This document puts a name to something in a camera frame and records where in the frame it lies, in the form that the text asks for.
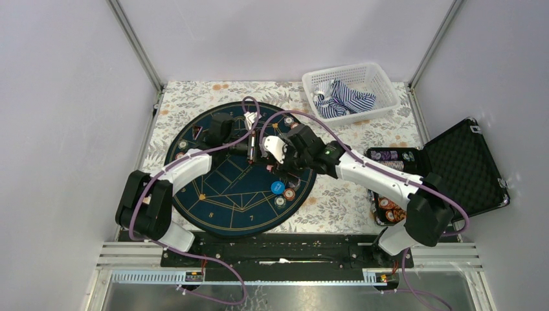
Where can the black aluminium poker case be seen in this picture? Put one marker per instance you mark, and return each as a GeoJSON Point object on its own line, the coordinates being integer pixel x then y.
{"type": "Point", "coordinates": [461, 157]}

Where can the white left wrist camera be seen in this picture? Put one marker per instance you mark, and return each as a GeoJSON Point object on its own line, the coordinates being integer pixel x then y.
{"type": "Point", "coordinates": [250, 118]}

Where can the red playing card deck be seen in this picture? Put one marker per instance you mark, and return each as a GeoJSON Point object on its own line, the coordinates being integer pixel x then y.
{"type": "Point", "coordinates": [251, 148]}

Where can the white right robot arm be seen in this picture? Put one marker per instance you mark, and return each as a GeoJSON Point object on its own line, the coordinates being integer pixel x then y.
{"type": "Point", "coordinates": [428, 212]}

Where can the green blue 50 chip stack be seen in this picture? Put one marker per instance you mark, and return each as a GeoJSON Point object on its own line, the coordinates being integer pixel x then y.
{"type": "Point", "coordinates": [280, 202]}

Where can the blue white striped cloth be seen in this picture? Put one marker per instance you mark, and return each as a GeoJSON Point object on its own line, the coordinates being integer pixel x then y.
{"type": "Point", "coordinates": [333, 98]}

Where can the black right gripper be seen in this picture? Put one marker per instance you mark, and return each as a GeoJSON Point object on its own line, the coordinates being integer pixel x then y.
{"type": "Point", "coordinates": [284, 168]}

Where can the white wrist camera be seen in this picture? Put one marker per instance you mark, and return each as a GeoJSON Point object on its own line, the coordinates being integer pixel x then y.
{"type": "Point", "coordinates": [250, 118]}
{"type": "Point", "coordinates": [275, 146]}

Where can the round dark blue poker mat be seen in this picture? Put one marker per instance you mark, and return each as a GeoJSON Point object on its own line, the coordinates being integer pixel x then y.
{"type": "Point", "coordinates": [234, 199]}

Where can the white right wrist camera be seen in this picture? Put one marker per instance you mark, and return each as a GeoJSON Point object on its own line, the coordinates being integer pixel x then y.
{"type": "Point", "coordinates": [275, 146]}

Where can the white plastic basket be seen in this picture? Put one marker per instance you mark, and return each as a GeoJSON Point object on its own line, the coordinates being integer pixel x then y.
{"type": "Point", "coordinates": [364, 78]}

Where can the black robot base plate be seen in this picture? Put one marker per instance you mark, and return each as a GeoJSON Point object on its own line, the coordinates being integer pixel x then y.
{"type": "Point", "coordinates": [269, 257]}

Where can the floral tablecloth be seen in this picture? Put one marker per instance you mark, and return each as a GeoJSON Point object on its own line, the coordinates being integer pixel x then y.
{"type": "Point", "coordinates": [333, 206]}

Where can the red chips in case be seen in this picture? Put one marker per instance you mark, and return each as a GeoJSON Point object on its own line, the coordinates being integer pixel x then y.
{"type": "Point", "coordinates": [391, 211]}

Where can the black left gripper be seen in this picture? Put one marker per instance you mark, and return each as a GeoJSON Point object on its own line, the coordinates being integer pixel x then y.
{"type": "Point", "coordinates": [246, 148]}

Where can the grey chip stack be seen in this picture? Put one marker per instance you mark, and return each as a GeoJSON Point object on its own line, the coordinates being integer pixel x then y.
{"type": "Point", "coordinates": [182, 145]}
{"type": "Point", "coordinates": [295, 183]}
{"type": "Point", "coordinates": [288, 121]}

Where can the clear triangular card cutter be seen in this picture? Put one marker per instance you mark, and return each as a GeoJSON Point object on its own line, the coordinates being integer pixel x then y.
{"type": "Point", "coordinates": [196, 132]}

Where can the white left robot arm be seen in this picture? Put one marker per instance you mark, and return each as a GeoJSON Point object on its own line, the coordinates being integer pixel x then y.
{"type": "Point", "coordinates": [145, 208]}

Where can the blue small blind button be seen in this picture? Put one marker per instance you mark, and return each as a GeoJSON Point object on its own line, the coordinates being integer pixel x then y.
{"type": "Point", "coordinates": [278, 187]}

